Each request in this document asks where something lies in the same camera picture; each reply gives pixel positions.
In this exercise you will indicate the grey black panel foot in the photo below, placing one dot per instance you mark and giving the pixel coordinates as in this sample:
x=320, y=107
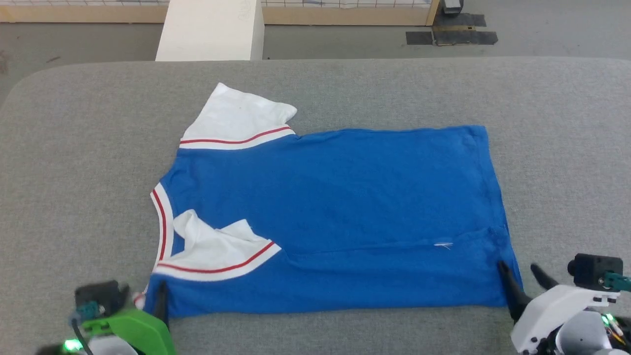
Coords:
x=452, y=6

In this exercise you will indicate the lemon-print grid partition panel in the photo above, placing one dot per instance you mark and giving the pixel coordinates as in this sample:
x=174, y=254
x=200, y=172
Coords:
x=345, y=15

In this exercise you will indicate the blue white red-striped t-shirt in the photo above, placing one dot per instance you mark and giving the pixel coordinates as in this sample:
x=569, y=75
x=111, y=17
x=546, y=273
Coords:
x=345, y=197

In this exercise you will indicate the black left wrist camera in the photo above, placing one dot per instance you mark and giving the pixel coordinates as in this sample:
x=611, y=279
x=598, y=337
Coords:
x=101, y=293

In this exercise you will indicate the black round right wrist motor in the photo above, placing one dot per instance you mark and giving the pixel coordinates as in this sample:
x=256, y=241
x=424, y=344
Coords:
x=621, y=335

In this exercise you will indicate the white rectangular box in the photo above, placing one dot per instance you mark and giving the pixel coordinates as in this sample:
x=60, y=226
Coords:
x=212, y=29

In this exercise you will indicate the black round left wrist motor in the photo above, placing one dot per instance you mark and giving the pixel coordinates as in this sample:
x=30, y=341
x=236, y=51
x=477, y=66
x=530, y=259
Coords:
x=56, y=349

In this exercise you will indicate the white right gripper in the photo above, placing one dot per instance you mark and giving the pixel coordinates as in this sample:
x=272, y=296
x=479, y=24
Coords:
x=547, y=315

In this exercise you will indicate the black floor tape patch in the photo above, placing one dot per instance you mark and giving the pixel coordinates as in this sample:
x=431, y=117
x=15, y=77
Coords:
x=466, y=38
x=461, y=20
x=419, y=38

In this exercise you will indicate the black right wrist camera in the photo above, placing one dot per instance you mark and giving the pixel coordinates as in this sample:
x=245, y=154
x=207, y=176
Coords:
x=591, y=268

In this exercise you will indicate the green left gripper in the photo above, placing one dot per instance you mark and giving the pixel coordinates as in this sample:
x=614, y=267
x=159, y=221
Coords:
x=133, y=333

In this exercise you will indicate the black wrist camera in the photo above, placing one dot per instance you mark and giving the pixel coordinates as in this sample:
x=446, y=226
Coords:
x=591, y=268
x=101, y=293

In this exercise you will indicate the black round wrist motor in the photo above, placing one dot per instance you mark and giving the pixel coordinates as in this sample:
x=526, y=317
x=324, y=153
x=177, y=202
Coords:
x=56, y=349
x=621, y=335

